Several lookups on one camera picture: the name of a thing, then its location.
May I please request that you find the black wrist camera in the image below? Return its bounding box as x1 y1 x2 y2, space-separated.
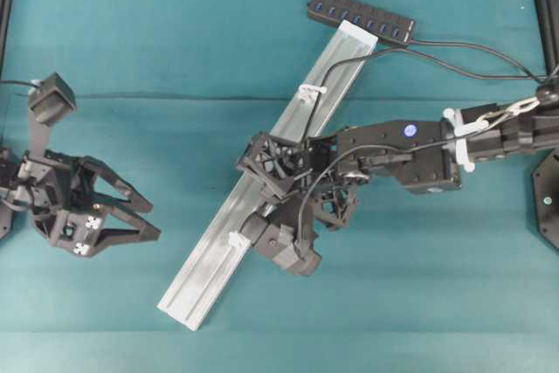
28 71 78 160
240 197 321 276

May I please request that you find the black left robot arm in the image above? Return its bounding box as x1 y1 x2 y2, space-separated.
1 149 161 258

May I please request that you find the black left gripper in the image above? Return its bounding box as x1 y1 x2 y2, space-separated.
8 151 161 258

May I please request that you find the black USB hub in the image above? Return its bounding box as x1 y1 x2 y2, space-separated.
307 0 416 47

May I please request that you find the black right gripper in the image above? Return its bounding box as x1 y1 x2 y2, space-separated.
237 132 361 231

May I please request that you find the black camera stand frame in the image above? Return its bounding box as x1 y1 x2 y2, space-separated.
535 0 558 74

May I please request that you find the black frame rail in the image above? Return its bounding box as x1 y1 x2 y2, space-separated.
0 0 12 70

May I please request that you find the silver aluminium rail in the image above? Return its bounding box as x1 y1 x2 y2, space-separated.
155 18 379 333

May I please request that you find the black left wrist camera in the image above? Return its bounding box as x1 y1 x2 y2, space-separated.
28 71 78 160

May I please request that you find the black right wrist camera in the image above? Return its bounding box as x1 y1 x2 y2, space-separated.
240 197 321 276

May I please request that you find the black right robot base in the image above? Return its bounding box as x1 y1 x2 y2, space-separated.
532 149 558 250

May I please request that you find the black USB cable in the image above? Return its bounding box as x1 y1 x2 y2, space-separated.
296 36 551 151

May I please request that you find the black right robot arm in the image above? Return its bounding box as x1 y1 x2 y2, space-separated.
238 100 558 237

